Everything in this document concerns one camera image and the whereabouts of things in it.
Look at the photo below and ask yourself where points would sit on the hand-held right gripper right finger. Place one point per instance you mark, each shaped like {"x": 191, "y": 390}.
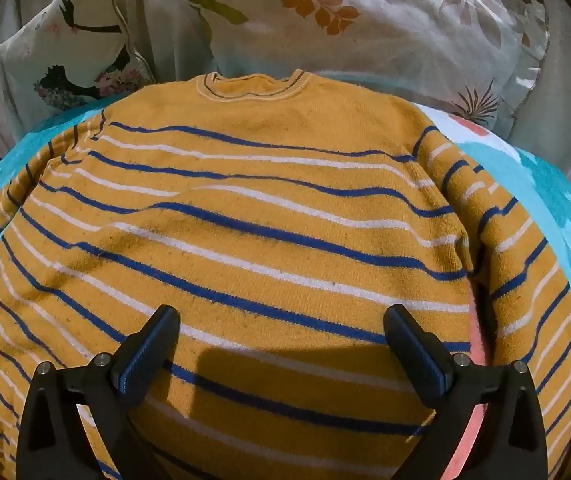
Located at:
{"x": 423, "y": 357}

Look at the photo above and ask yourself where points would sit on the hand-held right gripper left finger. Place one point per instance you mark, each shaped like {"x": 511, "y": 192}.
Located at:
{"x": 138, "y": 356}

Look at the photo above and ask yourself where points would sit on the yellow striped sweater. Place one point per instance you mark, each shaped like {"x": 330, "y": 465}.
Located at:
{"x": 265, "y": 240}

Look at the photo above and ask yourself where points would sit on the turquoise printed blanket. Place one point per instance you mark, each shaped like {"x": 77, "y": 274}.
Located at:
{"x": 560, "y": 210}

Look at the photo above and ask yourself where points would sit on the cream figure print cushion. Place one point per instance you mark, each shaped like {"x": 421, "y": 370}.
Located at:
{"x": 73, "y": 55}

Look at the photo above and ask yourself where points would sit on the white leaf print pillow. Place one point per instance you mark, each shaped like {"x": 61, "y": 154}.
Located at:
{"x": 365, "y": 25}

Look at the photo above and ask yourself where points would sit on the beige curtain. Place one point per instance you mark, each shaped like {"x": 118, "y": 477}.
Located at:
{"x": 165, "y": 15}

